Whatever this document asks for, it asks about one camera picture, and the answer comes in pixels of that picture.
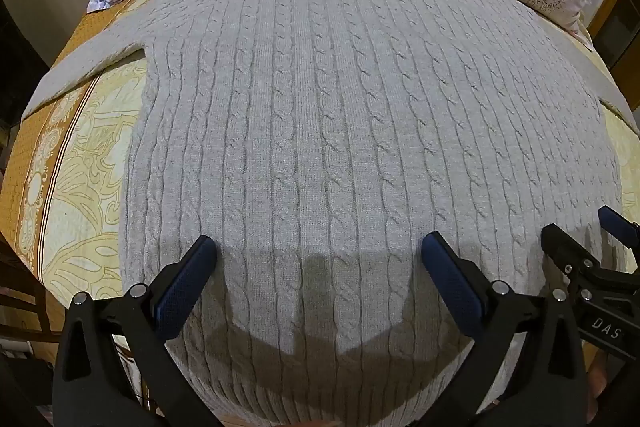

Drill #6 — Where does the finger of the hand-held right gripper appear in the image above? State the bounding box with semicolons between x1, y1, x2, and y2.
598;206;640;242
542;223;603;295

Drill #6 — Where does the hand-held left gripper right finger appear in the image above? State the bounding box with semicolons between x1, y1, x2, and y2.
421;231;593;427

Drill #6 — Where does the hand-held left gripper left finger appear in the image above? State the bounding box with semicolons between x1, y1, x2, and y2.
52;234;221;427

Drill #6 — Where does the grey cable-knit sweater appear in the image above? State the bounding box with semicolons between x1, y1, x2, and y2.
22;0;633;427

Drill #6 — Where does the yellow patterned bedspread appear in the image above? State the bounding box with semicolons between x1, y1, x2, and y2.
0;0;640;427

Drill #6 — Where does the dark wooden chair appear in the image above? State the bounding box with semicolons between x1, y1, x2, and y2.
0;227;56;427

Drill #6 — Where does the wooden bed frame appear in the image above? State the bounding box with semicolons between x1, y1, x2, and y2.
585;0;640;108

